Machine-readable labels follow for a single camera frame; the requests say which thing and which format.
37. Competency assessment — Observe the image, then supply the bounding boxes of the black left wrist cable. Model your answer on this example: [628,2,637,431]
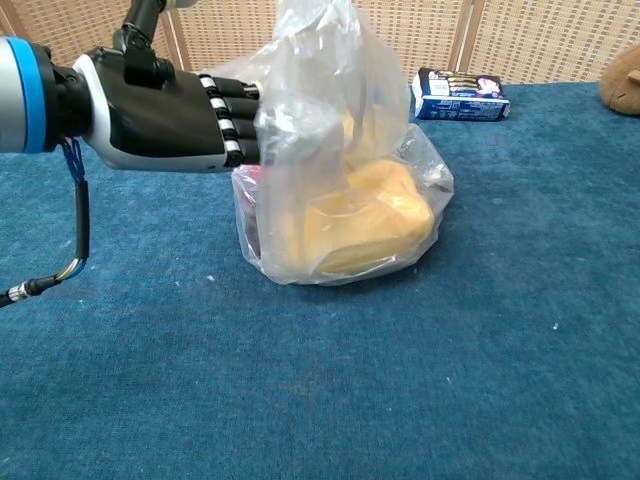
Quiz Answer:
[0,138,92,309]

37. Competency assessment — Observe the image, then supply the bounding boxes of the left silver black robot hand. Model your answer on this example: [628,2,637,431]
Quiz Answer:
[72,0,264,174]

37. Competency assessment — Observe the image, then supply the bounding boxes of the clear plastic bag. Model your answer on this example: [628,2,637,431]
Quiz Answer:
[214,0,455,287]

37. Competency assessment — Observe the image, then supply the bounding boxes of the blue carpet table cover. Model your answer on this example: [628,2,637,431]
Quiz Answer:
[0,82,640,480]

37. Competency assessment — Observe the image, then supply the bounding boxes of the brown plush toy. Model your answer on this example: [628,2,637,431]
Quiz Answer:
[598,40,640,117]

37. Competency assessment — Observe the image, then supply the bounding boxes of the wicker folding screen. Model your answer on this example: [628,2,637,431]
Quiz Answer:
[0,0,640,86]

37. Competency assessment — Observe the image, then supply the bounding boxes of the yellow plush toy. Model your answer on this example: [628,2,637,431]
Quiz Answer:
[299,112,435,276]

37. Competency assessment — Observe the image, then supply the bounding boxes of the red snack packet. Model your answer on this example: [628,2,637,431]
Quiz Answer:
[233,167,265,254]

